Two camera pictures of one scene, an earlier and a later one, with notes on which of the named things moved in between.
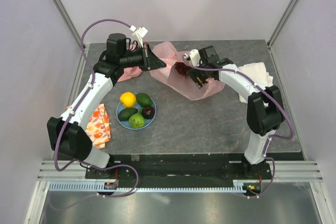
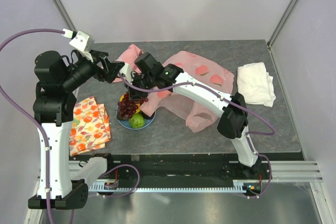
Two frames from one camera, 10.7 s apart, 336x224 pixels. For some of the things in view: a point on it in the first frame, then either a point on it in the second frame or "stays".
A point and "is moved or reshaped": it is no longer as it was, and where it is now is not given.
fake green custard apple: (136, 120) stays
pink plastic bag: (166, 52) is moved or reshaped
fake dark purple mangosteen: (148, 112) stays
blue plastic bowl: (125, 123) stays
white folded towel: (256, 72) stays
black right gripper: (193, 73) to (137, 94)
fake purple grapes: (181, 67) to (126, 107)
